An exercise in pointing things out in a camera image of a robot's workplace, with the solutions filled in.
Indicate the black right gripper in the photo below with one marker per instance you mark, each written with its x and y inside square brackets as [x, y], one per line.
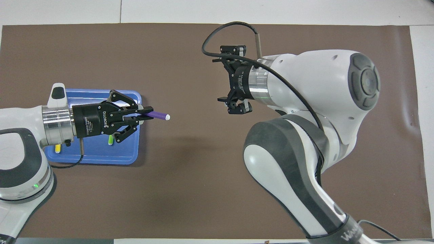
[240, 81]

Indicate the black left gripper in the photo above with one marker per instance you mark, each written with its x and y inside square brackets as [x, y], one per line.
[93, 120]

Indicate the purple marker pen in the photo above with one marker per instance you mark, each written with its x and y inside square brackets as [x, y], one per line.
[159, 115]

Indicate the green marker pen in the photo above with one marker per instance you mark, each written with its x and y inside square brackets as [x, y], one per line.
[110, 140]

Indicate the yellow marker pen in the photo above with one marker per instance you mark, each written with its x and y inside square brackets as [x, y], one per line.
[58, 148]

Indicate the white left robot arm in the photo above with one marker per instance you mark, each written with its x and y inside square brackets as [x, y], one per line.
[20, 162]

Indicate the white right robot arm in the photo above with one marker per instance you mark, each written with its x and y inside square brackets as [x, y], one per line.
[305, 88]

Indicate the blue plastic tray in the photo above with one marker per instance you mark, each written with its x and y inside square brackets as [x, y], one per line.
[98, 154]

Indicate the brown table mat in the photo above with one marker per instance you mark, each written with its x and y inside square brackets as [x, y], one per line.
[190, 186]

